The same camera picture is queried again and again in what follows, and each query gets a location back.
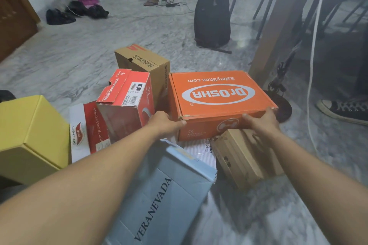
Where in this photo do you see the black power strip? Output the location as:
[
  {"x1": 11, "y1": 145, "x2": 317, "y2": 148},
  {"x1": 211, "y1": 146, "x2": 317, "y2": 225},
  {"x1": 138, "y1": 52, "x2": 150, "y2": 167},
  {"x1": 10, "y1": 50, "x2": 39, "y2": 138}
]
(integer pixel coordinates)
[{"x1": 157, "y1": 0, "x2": 188, "y2": 8}]

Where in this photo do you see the person's left forearm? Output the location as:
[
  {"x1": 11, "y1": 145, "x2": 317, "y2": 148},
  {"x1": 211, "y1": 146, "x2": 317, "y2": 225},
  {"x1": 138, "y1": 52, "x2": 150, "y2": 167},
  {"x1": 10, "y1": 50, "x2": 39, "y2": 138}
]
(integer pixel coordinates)
[{"x1": 0, "y1": 126, "x2": 163, "y2": 245}]

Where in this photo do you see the yellow box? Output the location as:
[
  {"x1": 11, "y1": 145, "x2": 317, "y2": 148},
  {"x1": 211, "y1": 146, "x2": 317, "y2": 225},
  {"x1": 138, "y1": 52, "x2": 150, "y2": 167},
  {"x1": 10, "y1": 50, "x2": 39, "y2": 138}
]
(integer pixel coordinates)
[{"x1": 0, "y1": 95, "x2": 70, "y2": 185}]

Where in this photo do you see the orange shoe box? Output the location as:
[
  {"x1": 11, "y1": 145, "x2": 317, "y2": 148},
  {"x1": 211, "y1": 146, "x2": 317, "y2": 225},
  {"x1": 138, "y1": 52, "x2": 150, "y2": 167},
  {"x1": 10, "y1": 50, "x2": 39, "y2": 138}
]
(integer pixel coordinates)
[{"x1": 168, "y1": 70, "x2": 278, "y2": 142}]

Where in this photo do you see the plain brown cardboard box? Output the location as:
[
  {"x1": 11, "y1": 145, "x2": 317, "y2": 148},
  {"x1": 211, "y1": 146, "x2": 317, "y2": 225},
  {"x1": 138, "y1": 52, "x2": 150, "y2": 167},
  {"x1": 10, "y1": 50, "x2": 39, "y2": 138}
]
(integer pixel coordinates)
[{"x1": 211, "y1": 128, "x2": 285, "y2": 190}]

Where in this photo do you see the person's left hand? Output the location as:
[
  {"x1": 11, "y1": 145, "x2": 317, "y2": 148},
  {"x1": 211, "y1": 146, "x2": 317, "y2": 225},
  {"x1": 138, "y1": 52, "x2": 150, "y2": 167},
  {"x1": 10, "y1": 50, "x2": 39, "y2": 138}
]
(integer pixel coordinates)
[{"x1": 146, "y1": 111, "x2": 187, "y2": 141}]

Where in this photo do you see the black and white sneaker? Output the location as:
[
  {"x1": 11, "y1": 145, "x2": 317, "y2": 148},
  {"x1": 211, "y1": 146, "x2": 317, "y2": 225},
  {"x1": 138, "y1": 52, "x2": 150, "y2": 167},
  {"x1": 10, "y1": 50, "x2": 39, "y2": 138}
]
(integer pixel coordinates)
[{"x1": 316, "y1": 98, "x2": 368, "y2": 126}]

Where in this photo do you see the wooden table leg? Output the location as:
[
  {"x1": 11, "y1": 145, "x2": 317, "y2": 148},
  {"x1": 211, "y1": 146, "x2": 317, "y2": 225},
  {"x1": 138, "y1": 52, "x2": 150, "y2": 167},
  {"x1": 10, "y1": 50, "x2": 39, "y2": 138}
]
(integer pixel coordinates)
[{"x1": 248, "y1": 0, "x2": 317, "y2": 87}]

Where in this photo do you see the person's right hand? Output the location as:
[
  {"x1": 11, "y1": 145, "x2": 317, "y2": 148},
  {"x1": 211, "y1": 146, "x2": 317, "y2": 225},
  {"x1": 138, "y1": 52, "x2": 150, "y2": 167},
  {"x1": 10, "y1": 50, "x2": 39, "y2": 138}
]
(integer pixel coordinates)
[{"x1": 242, "y1": 107, "x2": 282, "y2": 141}]

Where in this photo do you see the black backpack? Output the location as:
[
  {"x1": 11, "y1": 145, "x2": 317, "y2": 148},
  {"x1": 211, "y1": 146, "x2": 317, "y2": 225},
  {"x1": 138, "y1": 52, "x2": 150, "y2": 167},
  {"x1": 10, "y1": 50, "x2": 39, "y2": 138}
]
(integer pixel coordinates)
[{"x1": 194, "y1": 0, "x2": 232, "y2": 54}]

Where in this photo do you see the person's right forearm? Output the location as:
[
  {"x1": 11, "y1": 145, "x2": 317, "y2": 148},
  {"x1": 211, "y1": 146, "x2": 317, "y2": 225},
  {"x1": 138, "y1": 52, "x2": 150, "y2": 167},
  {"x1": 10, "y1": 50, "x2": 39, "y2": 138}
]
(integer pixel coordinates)
[{"x1": 263, "y1": 130, "x2": 368, "y2": 245}]

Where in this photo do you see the brown cardboard shoe box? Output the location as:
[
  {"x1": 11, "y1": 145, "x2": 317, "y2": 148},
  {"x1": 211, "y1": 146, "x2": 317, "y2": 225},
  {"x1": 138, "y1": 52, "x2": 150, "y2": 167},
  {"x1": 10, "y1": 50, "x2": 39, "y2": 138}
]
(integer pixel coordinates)
[{"x1": 114, "y1": 44, "x2": 171, "y2": 110}]

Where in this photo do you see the round brown stand base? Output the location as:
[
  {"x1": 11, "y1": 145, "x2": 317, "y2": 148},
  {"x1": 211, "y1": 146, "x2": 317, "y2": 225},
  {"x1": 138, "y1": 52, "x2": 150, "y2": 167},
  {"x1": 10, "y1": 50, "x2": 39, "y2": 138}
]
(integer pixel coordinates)
[{"x1": 264, "y1": 90, "x2": 293, "y2": 123}]

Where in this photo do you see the wooden door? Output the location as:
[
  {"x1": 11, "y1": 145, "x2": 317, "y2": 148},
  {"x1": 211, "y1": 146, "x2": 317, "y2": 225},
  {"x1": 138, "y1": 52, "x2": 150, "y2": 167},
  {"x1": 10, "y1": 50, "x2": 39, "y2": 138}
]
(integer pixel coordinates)
[{"x1": 0, "y1": 0, "x2": 41, "y2": 63}]

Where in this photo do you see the red and white shoe box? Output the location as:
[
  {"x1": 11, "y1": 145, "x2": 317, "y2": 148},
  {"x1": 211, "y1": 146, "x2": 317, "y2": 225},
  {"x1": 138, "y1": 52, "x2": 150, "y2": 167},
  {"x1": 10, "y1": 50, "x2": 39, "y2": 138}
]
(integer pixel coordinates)
[{"x1": 69, "y1": 101, "x2": 111, "y2": 164}]

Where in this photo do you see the white cable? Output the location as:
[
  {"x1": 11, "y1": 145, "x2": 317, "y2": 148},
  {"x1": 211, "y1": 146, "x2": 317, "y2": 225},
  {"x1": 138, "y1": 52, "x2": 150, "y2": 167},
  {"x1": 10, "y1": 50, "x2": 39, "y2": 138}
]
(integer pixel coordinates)
[{"x1": 306, "y1": 0, "x2": 334, "y2": 150}]

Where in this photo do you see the light blue shoe box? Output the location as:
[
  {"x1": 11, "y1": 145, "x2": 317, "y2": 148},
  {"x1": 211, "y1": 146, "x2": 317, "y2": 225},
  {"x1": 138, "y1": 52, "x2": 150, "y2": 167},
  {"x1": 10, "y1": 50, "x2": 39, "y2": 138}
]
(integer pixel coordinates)
[{"x1": 103, "y1": 139, "x2": 218, "y2": 245}]

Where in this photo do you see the black tripod stand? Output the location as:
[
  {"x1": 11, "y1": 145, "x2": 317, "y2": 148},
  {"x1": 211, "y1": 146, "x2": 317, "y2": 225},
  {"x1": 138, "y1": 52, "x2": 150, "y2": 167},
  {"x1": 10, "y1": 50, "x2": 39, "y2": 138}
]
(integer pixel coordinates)
[{"x1": 267, "y1": 42, "x2": 302, "y2": 94}]

